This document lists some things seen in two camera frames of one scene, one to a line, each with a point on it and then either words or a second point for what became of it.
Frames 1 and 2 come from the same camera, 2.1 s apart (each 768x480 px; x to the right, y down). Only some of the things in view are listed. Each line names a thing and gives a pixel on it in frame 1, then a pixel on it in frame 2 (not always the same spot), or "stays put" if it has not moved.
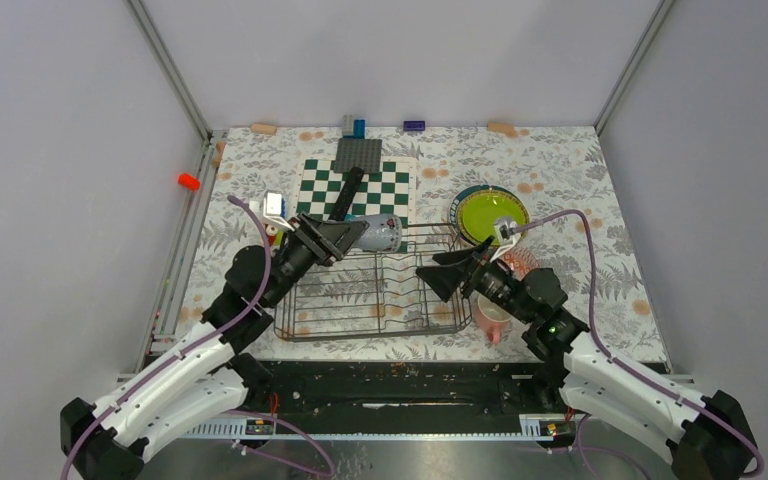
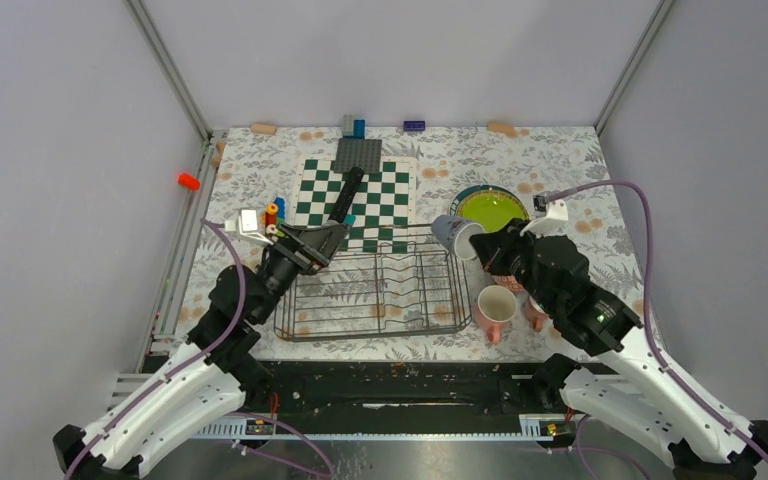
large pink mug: x=491 y=317 stays put
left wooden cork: x=264 y=128 stays put
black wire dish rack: x=370 y=292 stays put
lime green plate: x=478 y=211 stays put
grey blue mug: x=383 y=233 to x=454 y=233
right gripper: x=444 y=280 to x=493 y=248
